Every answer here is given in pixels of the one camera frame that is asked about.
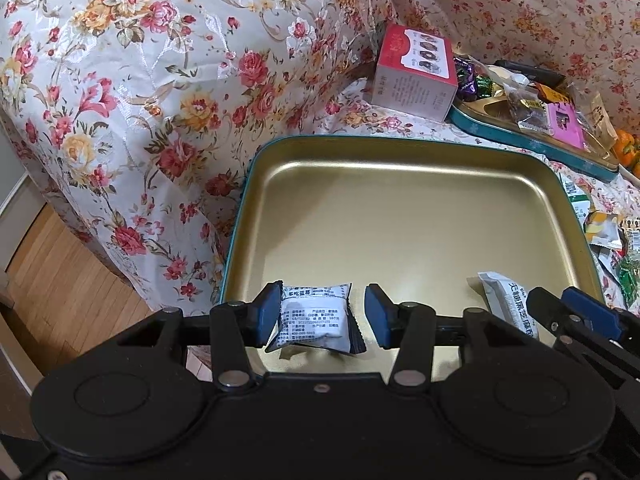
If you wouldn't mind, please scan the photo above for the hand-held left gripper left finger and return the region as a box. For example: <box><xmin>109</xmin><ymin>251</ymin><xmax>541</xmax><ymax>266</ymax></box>
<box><xmin>116</xmin><ymin>282</ymin><xmax>283</xmax><ymax>392</ymax></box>

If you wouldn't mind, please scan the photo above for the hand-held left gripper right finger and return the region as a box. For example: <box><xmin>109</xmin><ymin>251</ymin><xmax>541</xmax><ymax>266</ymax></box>
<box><xmin>364</xmin><ymin>282</ymin><xmax>541</xmax><ymax>396</ymax></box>

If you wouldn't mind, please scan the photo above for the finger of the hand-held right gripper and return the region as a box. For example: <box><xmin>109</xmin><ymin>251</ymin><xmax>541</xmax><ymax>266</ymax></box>
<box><xmin>526</xmin><ymin>286</ymin><xmax>576</xmax><ymax>337</ymax></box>
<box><xmin>560</xmin><ymin>286</ymin><xmax>640</xmax><ymax>347</ymax></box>

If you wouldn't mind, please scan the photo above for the white long snack packet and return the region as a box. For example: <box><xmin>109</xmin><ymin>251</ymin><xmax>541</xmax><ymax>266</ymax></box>
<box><xmin>467</xmin><ymin>271</ymin><xmax>556</xmax><ymax>346</ymax></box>

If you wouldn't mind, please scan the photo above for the black and white snack packet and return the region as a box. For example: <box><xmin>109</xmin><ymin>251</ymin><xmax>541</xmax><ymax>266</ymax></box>
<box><xmin>265</xmin><ymin>282</ymin><xmax>368</xmax><ymax>356</ymax></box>

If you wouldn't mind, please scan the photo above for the green foil snack packet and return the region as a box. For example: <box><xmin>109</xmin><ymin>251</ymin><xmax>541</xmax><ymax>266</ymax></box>
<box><xmin>617</xmin><ymin>255</ymin><xmax>640</xmax><ymax>308</ymax></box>

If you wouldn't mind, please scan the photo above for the gold tin tray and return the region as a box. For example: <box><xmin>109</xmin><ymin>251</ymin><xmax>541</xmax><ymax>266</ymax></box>
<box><xmin>220</xmin><ymin>135</ymin><xmax>608</xmax><ymax>376</ymax></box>

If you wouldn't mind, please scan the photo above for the green and white snack packet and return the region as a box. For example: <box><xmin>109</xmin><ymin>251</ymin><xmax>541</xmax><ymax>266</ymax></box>
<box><xmin>560</xmin><ymin>172</ymin><xmax>593</xmax><ymax>221</ymax></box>

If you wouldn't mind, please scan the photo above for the yellow and white snack packet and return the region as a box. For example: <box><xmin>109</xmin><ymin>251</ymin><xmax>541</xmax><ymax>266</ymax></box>
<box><xmin>582</xmin><ymin>210</ymin><xmax>623</xmax><ymax>248</ymax></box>

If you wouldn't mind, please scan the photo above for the white striped snack packet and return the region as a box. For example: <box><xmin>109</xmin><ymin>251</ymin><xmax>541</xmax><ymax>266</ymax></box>
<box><xmin>621</xmin><ymin>216</ymin><xmax>640</xmax><ymax>252</ymax></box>

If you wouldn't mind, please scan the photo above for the pile of tangerines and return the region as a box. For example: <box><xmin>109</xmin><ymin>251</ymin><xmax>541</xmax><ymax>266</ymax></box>
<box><xmin>614</xmin><ymin>129</ymin><xmax>640</xmax><ymax>171</ymax></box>

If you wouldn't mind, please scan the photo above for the pink snack packet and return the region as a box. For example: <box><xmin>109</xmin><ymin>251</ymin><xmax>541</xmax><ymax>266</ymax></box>
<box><xmin>547</xmin><ymin>101</ymin><xmax>586</xmax><ymax>150</ymax></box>

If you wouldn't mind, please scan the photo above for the teal tin with sweets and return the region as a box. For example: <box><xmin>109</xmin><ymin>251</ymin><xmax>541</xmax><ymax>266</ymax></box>
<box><xmin>445</xmin><ymin>62</ymin><xmax>621</xmax><ymax>184</ymax></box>

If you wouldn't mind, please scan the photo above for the beige snack packet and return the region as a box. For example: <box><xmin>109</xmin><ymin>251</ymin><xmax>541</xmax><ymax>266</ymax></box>
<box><xmin>585</xmin><ymin>92</ymin><xmax>618</xmax><ymax>153</ymax></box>

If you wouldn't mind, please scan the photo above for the clear packet with dark snack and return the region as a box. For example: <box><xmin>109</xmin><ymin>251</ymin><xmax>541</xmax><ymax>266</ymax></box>
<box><xmin>510</xmin><ymin>91</ymin><xmax>551</xmax><ymax>133</ymax></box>

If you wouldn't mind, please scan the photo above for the orange snack packet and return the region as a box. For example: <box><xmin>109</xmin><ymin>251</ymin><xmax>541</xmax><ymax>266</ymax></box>
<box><xmin>535</xmin><ymin>82</ymin><xmax>572</xmax><ymax>106</ymax></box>

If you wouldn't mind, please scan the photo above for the red and white cardboard box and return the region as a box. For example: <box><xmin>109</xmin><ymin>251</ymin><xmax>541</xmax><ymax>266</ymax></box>
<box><xmin>362</xmin><ymin>24</ymin><xmax>458</xmax><ymax>122</ymax></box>

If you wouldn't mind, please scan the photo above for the black remote control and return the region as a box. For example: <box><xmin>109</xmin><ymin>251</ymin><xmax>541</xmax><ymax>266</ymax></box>
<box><xmin>492</xmin><ymin>60</ymin><xmax>566</xmax><ymax>86</ymax></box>

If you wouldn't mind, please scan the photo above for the purple wrapped candy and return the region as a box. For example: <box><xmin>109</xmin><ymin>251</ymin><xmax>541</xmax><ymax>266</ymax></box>
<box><xmin>452</xmin><ymin>56</ymin><xmax>481</xmax><ymax>101</ymax></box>

